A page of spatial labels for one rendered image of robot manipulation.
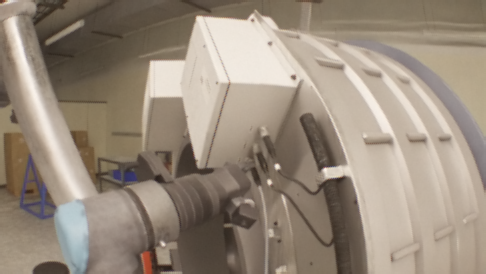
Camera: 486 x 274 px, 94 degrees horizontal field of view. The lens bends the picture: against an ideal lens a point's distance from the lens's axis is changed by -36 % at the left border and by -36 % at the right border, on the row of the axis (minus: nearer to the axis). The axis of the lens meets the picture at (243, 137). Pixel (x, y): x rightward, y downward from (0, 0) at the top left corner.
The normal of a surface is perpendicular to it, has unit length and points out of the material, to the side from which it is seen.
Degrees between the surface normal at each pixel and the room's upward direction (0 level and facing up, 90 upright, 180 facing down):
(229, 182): 51
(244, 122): 133
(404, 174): 75
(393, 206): 61
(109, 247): 87
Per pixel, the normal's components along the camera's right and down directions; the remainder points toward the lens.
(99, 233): 0.65, -0.30
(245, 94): 0.26, 0.71
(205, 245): 0.36, -0.17
